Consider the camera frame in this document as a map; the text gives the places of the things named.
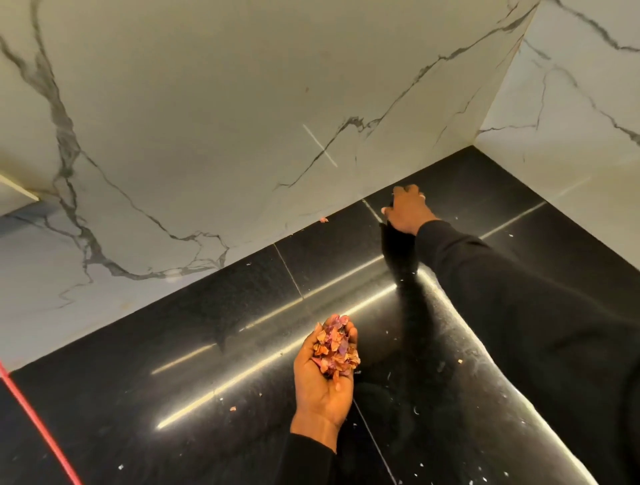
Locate person's right hand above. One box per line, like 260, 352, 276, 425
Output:
381, 184, 441, 237

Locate person's left hand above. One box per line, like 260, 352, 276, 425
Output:
292, 315, 360, 431

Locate handful of dried pink petals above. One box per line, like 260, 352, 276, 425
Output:
310, 315, 362, 381

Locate person's left forearm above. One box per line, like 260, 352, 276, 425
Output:
274, 413, 342, 485

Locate person's right forearm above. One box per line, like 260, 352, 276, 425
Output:
414, 219, 640, 485

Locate scattered white crumbs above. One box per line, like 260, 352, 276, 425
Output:
115, 212, 576, 485

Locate red cord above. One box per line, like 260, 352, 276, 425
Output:
0, 361, 84, 485

